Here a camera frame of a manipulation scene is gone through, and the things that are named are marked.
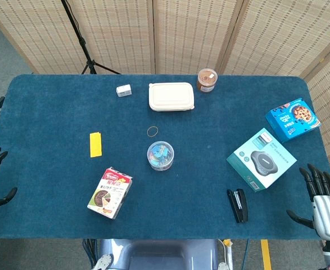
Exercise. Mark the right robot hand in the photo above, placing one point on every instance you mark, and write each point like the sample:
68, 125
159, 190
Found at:
323, 202

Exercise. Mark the yellow card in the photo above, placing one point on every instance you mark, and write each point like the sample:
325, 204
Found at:
95, 144

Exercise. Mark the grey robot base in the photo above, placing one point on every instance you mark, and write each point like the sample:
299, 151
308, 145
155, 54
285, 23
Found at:
159, 254

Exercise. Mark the teal speakerphone box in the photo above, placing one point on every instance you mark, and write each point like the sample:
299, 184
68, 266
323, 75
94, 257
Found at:
261, 159

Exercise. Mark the black stapler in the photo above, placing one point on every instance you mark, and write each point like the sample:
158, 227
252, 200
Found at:
237, 205

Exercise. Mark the blue cookie box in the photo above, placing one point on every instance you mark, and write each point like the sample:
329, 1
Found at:
293, 119

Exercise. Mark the white power strip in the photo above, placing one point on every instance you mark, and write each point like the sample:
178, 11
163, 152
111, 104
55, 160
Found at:
228, 250

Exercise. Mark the red and white snack box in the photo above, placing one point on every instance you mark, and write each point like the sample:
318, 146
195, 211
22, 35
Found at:
110, 193

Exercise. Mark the white small box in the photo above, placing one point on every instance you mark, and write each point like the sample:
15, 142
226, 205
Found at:
123, 90

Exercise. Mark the black tripod stand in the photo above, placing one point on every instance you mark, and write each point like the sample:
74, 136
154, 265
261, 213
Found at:
81, 42

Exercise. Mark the blue table mat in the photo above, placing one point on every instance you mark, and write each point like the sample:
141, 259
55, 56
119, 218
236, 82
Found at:
164, 197

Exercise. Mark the tan rubber band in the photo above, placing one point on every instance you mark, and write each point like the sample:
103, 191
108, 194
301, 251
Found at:
152, 131

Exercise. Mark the brown sauce jar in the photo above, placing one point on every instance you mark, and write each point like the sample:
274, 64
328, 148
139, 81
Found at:
207, 80

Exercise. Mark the clear tub of binder clips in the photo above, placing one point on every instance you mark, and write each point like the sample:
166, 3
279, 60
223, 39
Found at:
160, 155

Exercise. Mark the cream lidded food container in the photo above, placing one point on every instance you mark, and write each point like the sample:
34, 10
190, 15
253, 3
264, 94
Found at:
171, 96

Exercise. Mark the bamboo folding screen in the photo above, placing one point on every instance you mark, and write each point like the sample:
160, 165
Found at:
181, 33

